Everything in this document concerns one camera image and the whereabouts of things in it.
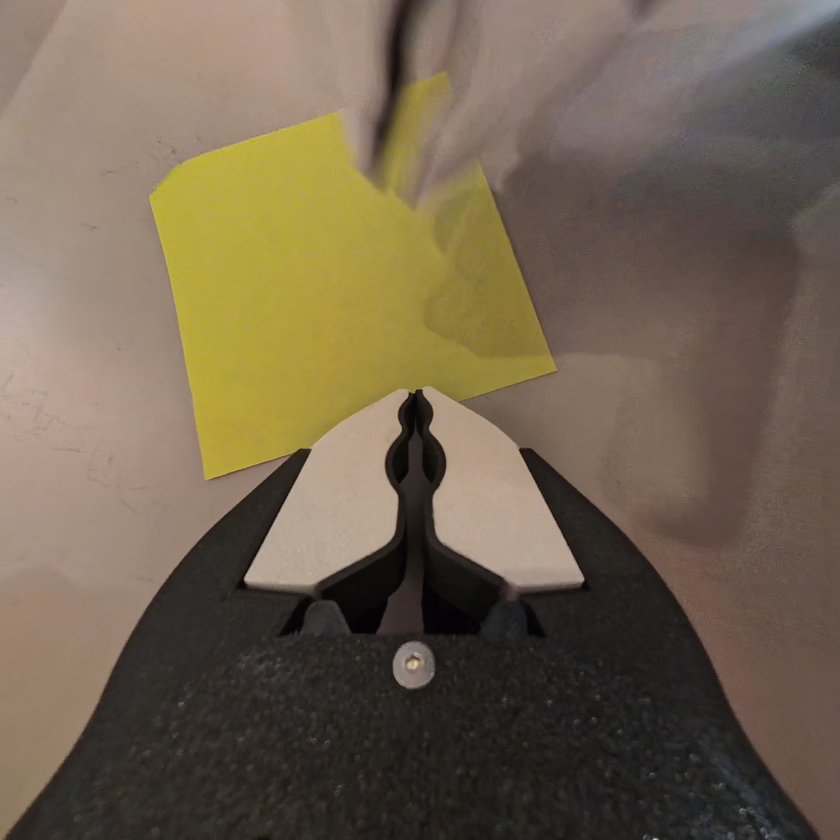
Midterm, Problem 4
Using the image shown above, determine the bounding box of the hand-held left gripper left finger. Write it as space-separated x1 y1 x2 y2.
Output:
244 388 421 636

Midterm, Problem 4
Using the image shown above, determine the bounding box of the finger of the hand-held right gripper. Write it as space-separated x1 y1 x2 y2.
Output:
410 0 526 211
344 0 411 194

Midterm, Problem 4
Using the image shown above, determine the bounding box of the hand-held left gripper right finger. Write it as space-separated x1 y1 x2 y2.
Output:
415 386 586 636

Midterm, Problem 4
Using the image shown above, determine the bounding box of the yellow-green floral origami paper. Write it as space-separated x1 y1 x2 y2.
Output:
150 71 557 481

